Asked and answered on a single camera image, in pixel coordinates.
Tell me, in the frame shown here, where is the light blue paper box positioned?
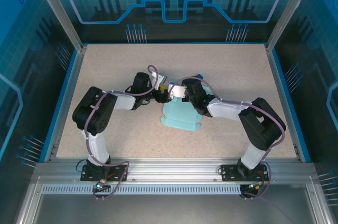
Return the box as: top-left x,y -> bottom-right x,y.
160,80 -> 212,132

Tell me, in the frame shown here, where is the small connector with green light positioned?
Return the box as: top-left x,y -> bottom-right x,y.
92,179 -> 110,192
248,181 -> 265,191

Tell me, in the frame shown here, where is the left aluminium side rail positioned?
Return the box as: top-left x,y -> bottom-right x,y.
43,45 -> 88,163

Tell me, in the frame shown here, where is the aluminium side rail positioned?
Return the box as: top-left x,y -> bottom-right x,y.
43,45 -> 88,163
265,44 -> 303,162

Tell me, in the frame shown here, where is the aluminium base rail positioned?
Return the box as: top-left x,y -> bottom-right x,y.
34,158 -> 316,183

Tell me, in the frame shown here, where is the right aluminium side rail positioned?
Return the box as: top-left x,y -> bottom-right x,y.
265,44 -> 303,162

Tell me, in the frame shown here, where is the slotted grey cable duct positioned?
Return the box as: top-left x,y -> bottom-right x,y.
42,183 -> 242,195

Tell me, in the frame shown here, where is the left aluminium frame post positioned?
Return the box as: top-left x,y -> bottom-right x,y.
29,0 -> 88,53

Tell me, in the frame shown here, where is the aluminium frame post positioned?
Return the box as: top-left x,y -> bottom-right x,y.
266,0 -> 316,52
29,0 -> 88,53

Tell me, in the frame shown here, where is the right aluminium frame post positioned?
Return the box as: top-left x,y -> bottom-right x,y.
266,0 -> 316,52

